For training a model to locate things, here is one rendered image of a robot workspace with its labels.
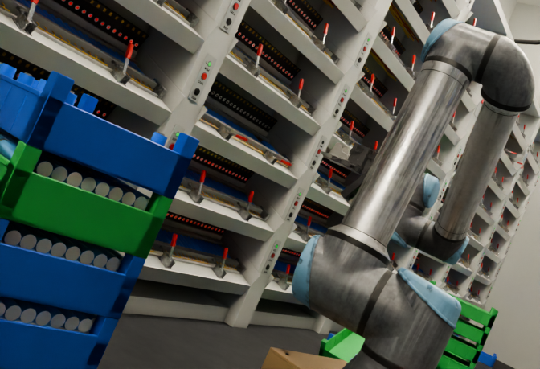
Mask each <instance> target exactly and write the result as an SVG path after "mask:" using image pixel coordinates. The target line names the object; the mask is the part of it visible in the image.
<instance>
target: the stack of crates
mask: <svg viewBox="0 0 540 369"><path fill-rule="evenodd" d="M449 295H451V294H449ZM451 296H452V297H454V298H455V299H456V300H457V301H458V302H459V303H460V305H461V312H460V314H461V315H463V316H465V317H466V318H470V319H472V320H473V321H475V322H478V323H480V324H482V325H484V326H483V328H480V327H479V326H475V325H473V324H472V323H470V322H467V321H465V320H463V319H461V318H458V321H457V323H456V329H454V331H453V332H454V333H457V334H459V335H461V336H463V337H465V338H467V339H469V340H471V341H474V342H476V345H474V344H472V343H470V342H468V341H466V340H464V339H462V338H459V337H457V336H455V335H454V334H452V336H451V338H450V339H449V341H448V344H447V346H446V347H445V349H446V350H448V351H451V352H452V353H454V354H456V355H459V356H460V357H462V358H464V359H467V360H468V361H466V360H464V359H462V358H460V357H458V356H456V355H454V354H452V353H450V352H448V351H446V350H444V353H443V354H442V356H441V358H440V361H439V362H438V365H437V367H436V369H474V367H475V366H476V364H477V360H478V359H479V356H480V354H481V351H482V349H483V347H484V344H485V342H486V339H487V337H488V336H489V332H490V331H491V328H492V326H493V323H494V321H495V319H496V316H497V314H498V310H496V309H494V308H493V307H492V308H491V310H490V311H486V310H483V309H482V308H480V307H477V306H475V305H473V304H471V303H468V302H466V301H464V300H462V299H460V298H458V297H455V296H453V295H451Z"/></svg>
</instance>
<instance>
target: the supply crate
mask: <svg viewBox="0 0 540 369"><path fill-rule="evenodd" d="M74 82H75V81H74V80H73V79H71V78H69V77H67V76H65V75H63V74H61V73H58V72H55V71H52V72H51V74H50V76H49V78H48V80H47V82H46V84H45V86H44V89H43V91H42V92H41V91H39V90H37V89H35V88H32V87H30V86H28V85H26V84H23V83H21V82H19V81H17V80H14V79H12V78H10V77H8V76H5V75H3V74H1V73H0V128H2V129H4V130H5V131H7V132H8V133H10V134H11V135H13V136H15V137H16V138H17V139H19V140H21V141H23V142H24V143H26V144H28V145H30V146H34V147H36V148H38V149H41V150H44V151H47V152H48V153H51V154H54V155H57V156H60V157H61V158H66V159H67V160H70V161H72V162H76V163H78V164H80V165H83V166H86V167H89V168H91V169H94V170H97V171H99V172H101V173H104V174H107V175H110V176H113V177H114V178H118V179H120V180H123V181H125V182H129V183H131V184H133V185H136V186H138V187H142V188H144V189H146V190H149V191H152V192H154V193H157V194H160V195H163V196H165V197H167V198H170V199H174V197H175V195H176V193H177V191H178V188H179V186H180V184H181V182H182V179H183V177H184V175H185V173H186V170H187V168H188V166H189V165H190V161H191V159H192V158H193V156H194V152H195V151H196V149H197V146H198V144H199V140H198V139H196V138H194V137H192V136H190V135H187V134H185V133H180V134H179V136H178V139H177V141H176V142H175V145H174V148H173V149H172V150H170V149H168V148H166V147H165V146H161V145H159V144H158V143H155V142H153V141H150V140H149V139H146V138H144V137H142V136H139V135H137V134H135V133H132V132H130V131H128V130H127V129H123V128H121V127H120V126H118V125H114V124H113V123H111V122H108V121H106V120H104V119H102V118H99V117H97V116H95V115H92V113H93V111H94V109H95V107H96V105H97V102H98V99H96V98H94V97H92V96H89V95H87V94H85V93H84V94H83V95H82V97H81V99H80V102H79V104H78V105H77V107H75V106H73V105H70V104H68V103H66V102H65V101H66V99H67V98H68V94H69V92H70V91H71V89H72V86H73V84H74Z"/></svg>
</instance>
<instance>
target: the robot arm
mask: <svg viewBox="0 0 540 369"><path fill-rule="evenodd" d="M420 59H421V61H422V62H423V65H422V69H421V71H420V73H419V75H418V77H417V79H416V81H415V83H414V85H413V86H412V88H411V91H410V92H409V94H408V96H407V99H406V100H405V102H404V103H403V106H402V108H401V109H400V111H399V114H398V116H397V117H396V119H395V121H394V123H393V125H392V126H391V129H390V131H389V133H388V134H387V137H386V138H385V140H384V142H383V144H382V146H381V148H380V150H379V152H378V153H377V152H375V150H374V149H371V148H368V147H366V146H362V145H360V144H358V143H354V146H353V148H351V150H350V152H349V150H348V149H347V148H342V144H341V143H336V144H335V145H334V147H333V148H332V149H331V151H330V152H328V153H326V152H323V151H322V152H321V154H322V155H323V156H324V158H327V159H329V161H331V162H333V163H336V164H338V165H339V166H342V167H345V168H346V169H348V170H350V171H352V172H354V173H356V174H359V175H361V176H360V177H359V178H357V179H356V180H355V181H354V182H352V183H351V184H350V185H349V186H348V187H347V188H345V189H344V190H343V191H341V195H342V197H343V198H344V199H347V200H351V199H352V198H353V197H354V196H355V197H354V200H353V202H352V203H351V205H350V207H349V209H348V211H347V212H346V215H345V217H344V219H343V221H342V222H341V223H340V224H339V225H337V226H333V227H331V228H328V230H327V232H326V234H325V235H324V237H322V236H321V235H315V236H313V238H311V239H310V240H309V242H308V243H307V244H306V245H305V248H304V250H303V252H302V253H301V256H300V259H299V261H298V263H297V266H296V269H295V272H294V275H293V279H292V294H293V296H294V297H295V298H296V299H297V300H298V301H300V302H301V303H303V304H304V305H306V306H308V307H309V309H311V310H314V311H316V312H318V313H319V314H321V315H323V316H325V317H327V318H328V319H330V320H332V321H334V322H336V323H337V324H339V325H341V326H343V327H345V328H346V329H348V330H351V331H352V332H354V333H355V334H358V335H360V336H361V337H363V338H364V339H365V341H364V343H363V344H362V348H361V350H360V351H359V352H358V353H357V354H356V355H355V356H354V357H353V358H352V359H351V360H350V361H349V362H348V363H347V364H346V365H345V366H344V367H343V368H342V369H436V367H437V365H438V362H439V361H440V358H441V356H442V354H443V353H444V350H445V347H446V346H447V344H448V341H449V339H450V338H451V336H452V332H453V331H454V329H456V323H457V321H458V318H459V316H460V312H461V305H460V303H459V302H458V301H457V300H456V299H455V298H454V297H452V296H451V295H449V294H448V293H446V292H444V291H443V290H442V289H440V288H438V287H436V286H435V285H433V284H432V283H430V282H428V281H426V280H424V279H423V278H422V277H420V276H418V275H416V274H415V273H413V272H411V271H409V270H408V269H405V268H404V267H401V268H399V269H398V271H397V273H393V272H392V271H390V270H388V269H387V266H388V264H389V262H390V258H389V256H388V253H387V245H388V243H389V241H390V240H391V241H392V242H394V243H396V244H397V245H399V246H401V247H403V248H406V247H407V246H408V245H410V246H412V247H413V248H417V249H419V250H420V251H422V252H426V253H427V254H429V255H431V256H434V257H435V258H437V259H439V260H442V262H446V263H448V264H451V265H454V264H456V263H457V261H458V260H459V259H460V257H461V255H462V253H463V252H464V250H465V248H466V246H467V244H468V242H469V238H468V237H467V232H468V228H469V226H470V224H471V222H472V220H473V217H474V215H475V213H476V211H477V208H478V206H479V204H480V202H481V199H482V197H483V195H484V193H485V190H486V187H487V186H488V184H489V180H490V179H491V177H492V175H493V172H494V170H495V168H496V165H497V163H498V161H499V158H500V156H501V153H502V151H503V149H504V148H505V144H506V142H507V141H508V138H509V135H510V134H511V131H512V129H513V126H514V124H515V122H516V120H517V118H518V115H519V113H523V112H525V111H526V110H528V109H529V108H530V105H531V103H532V101H533V99H534V94H535V79H534V73H533V70H532V67H531V66H530V62H529V60H528V59H527V57H526V55H525V53H524V52H523V50H522V49H521V48H520V47H519V46H518V45H517V44H516V43H515V42H514V41H512V40H511V39H509V38H507V37H505V36H503V35H497V34H495V33H493V32H490V31H486V30H483V29H480V28H478V27H475V26H472V25H469V24H467V23H466V22H463V21H456V20H454V19H451V18H446V19H445V20H442V21H441V22H440V23H438V24H437V25H436V27H435V28H434V29H433V31H432V32H431V34H430V35H429V36H428V38H427V41H426V43H425V45H424V46H423V50H422V52H421V55H420ZM471 81H474V82H476V83H478V84H482V88H481V97H482V99H483V100H484V101H483V104H482V106H481V110H480V112H479V114H478V116H477V119H476V122H475V124H474V126H473V128H472V132H471V134H470V137H469V139H468V142H467V145H466V146H465V149H464V152H463V155H462V157H461V160H460V163H459V165H458V167H457V169H456V173H455V175H454V178H453V180H452V183H451V186H450V187H449V190H448V193H447V196H446V198H445V200H444V204H443V206H442V208H441V210H440V213H439V216H438V219H437V220H436V221H435V222H433V221H431V220H429V219H426V218H424V217H422V214H423V212H424V210H425V208H431V207H432V206H433V205H434V203H435V202H436V200H437V197H438V194H439V191H440V182H439V180H438V178H436V177H434V176H431V175H430V174H428V173H424V171H425V170H426V168H427V166H428V163H429V162H430V160H431V158H432V155H433V154H434V152H435V150H436V147H437V146H438V144H439V142H440V139H441V138H442V136H443V134H444V131H445V130H446V128H447V126H448V123H449V122H450V120H451V119H452V116H453V114H454V112H455V111H456V108H457V106H458V104H459V103H460V100H461V98H462V96H463V95H464V92H465V90H466V88H468V86H469V85H470V83H471ZM349 154H350V156H349Z"/></svg>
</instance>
